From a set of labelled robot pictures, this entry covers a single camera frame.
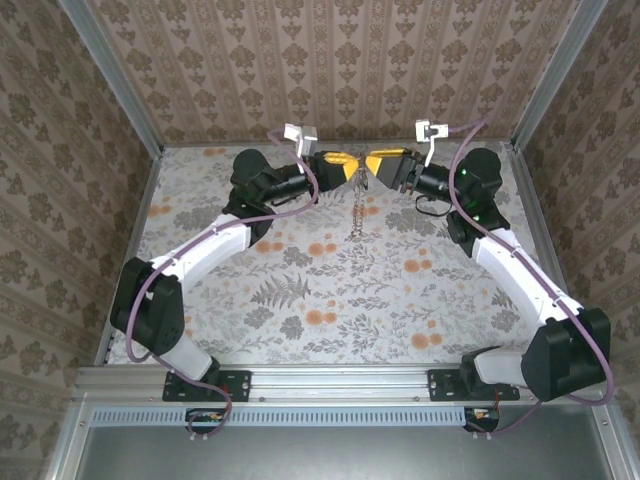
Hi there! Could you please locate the aluminium mounting rail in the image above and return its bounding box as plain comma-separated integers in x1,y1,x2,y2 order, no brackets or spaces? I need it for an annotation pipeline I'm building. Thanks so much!
74,364,612,402

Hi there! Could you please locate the white slotted cable duct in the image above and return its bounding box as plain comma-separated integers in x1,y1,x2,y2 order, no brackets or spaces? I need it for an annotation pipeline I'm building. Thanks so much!
92,405,467,427

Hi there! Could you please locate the aluminium table side rail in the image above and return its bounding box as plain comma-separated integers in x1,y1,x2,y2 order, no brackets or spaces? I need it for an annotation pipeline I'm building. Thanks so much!
502,141,592,365
94,147,165,366

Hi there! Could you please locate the aluminium frame post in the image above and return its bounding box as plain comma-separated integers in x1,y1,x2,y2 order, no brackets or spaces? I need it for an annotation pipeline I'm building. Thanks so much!
59,0,166,157
509,0,612,154

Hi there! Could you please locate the floral patterned table cover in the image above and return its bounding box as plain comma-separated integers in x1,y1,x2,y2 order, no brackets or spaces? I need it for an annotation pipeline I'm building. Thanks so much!
107,141,576,367

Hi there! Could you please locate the grey metal front panel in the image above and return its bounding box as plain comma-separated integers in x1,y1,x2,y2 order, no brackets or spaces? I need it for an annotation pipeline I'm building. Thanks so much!
44,402,640,480

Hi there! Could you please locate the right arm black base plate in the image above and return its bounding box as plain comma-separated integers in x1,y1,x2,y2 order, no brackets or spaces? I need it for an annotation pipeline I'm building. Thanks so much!
427,368,520,403

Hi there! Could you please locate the black connector box with wires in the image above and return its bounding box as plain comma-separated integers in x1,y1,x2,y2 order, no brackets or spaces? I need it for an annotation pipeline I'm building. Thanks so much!
463,405,502,433
185,407,227,434

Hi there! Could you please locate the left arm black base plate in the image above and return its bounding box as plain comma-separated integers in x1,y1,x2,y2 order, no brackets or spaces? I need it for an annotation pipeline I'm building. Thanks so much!
163,368,251,403

